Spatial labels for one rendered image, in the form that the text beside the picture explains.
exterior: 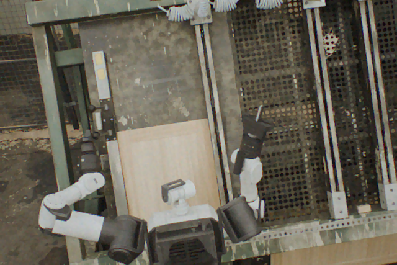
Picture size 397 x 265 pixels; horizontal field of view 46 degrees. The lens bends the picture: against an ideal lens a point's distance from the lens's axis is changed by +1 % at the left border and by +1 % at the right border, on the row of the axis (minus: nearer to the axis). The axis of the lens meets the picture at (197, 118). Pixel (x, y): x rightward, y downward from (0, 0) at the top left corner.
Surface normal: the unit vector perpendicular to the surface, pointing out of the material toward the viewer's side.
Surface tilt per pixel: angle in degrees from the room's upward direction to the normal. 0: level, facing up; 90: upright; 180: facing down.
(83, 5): 58
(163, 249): 67
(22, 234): 0
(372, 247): 90
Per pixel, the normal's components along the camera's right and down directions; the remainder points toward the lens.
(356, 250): 0.13, 0.55
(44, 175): -0.09, -0.82
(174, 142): 0.06, 0.03
